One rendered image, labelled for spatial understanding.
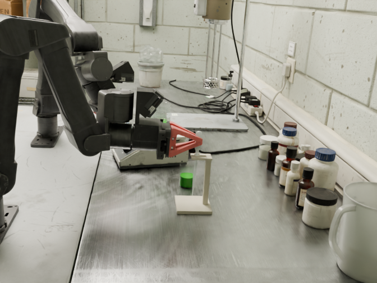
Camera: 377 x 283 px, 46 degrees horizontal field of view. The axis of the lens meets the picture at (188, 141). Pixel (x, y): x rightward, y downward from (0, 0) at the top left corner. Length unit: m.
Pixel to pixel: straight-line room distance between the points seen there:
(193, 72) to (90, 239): 2.94
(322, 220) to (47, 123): 0.88
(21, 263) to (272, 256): 0.46
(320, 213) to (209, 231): 0.24
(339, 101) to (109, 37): 2.60
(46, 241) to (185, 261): 0.27
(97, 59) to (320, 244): 0.64
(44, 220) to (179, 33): 2.86
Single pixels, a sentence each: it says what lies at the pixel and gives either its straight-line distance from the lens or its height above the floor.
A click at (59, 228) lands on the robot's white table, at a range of 0.95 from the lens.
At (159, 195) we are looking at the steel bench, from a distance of 1.08.
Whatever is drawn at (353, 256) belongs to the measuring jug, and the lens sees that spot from 0.85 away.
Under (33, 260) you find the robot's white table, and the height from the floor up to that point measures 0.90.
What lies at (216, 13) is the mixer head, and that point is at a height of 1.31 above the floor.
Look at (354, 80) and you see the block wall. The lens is 1.27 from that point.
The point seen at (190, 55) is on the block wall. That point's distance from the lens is 3.71.
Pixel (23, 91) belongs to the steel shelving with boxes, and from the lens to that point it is 3.53.
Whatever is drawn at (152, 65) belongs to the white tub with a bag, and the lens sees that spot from 2.27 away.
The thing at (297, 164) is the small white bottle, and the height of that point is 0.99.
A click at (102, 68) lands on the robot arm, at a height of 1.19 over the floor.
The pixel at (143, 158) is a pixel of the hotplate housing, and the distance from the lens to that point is 1.22.
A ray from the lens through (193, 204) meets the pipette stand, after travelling 1.02.
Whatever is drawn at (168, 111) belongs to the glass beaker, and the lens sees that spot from 1.23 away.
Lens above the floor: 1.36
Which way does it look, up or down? 18 degrees down
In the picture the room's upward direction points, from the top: 4 degrees clockwise
